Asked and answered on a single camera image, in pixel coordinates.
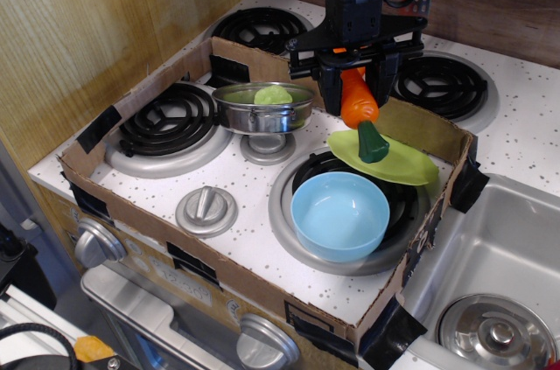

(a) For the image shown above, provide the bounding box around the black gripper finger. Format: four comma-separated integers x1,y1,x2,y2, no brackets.
365,53,401,108
318,66,343,116

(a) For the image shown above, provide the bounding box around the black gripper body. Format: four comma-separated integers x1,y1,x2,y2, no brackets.
286,0,428,80

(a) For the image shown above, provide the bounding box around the orange toy carrot green stem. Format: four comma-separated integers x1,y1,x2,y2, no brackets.
340,68,389,164

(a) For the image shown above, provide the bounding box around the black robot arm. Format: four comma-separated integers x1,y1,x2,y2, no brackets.
285,0,427,115

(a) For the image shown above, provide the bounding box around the green plastic plate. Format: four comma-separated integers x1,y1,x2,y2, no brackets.
327,129,439,186

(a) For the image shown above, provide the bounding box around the green toy food piece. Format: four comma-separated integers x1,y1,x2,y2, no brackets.
254,85,293,105

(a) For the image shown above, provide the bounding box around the back right coil burner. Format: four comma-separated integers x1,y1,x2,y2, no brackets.
391,51,500,134

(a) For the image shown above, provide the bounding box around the coil burner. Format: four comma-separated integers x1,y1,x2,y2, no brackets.
391,51,500,134
268,148,431,276
205,7,313,59
105,80,233,179

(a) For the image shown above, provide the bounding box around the back left coil burner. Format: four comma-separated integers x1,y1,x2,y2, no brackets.
205,7,313,59

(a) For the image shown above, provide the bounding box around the middle silver stovetop knob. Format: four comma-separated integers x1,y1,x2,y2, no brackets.
240,134,296,166

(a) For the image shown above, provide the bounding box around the silver stovetop knob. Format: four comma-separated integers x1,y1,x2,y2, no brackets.
240,134,296,166
175,186,238,239

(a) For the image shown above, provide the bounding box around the small steel pot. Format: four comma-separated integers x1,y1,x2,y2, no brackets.
212,82,314,135

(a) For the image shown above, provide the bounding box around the brown cardboard fence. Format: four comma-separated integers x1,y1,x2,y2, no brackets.
59,38,479,364

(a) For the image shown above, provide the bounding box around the light blue plastic bowl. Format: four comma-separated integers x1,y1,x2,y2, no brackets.
290,171,390,263

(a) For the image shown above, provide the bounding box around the front right coil burner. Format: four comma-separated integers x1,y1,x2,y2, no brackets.
268,148,431,276

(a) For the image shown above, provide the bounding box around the front left coil burner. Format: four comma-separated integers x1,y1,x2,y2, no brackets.
105,80,233,179

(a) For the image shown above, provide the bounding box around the front silver stovetop knob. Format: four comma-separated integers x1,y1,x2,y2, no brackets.
175,186,238,239

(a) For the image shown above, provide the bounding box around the silver sink basin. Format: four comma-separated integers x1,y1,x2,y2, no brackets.
396,175,559,369

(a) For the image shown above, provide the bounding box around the right silver oven knob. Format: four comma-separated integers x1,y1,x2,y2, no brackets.
236,313,300,370

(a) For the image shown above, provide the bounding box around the silver oven knob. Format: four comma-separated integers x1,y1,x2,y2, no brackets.
236,313,300,370
74,218,127,269

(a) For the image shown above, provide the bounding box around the steel pot lid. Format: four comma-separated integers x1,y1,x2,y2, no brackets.
435,294,559,369

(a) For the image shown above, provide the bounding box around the left silver oven knob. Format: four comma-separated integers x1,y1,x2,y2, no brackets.
74,218,127,269

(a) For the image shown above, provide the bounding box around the yellow sponge piece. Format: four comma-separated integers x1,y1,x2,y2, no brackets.
73,335,115,363

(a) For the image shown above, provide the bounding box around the silver oven door handle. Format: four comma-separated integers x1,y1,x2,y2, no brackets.
81,265,229,369

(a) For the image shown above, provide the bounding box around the black cable loop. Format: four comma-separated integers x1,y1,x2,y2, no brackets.
0,322,79,370

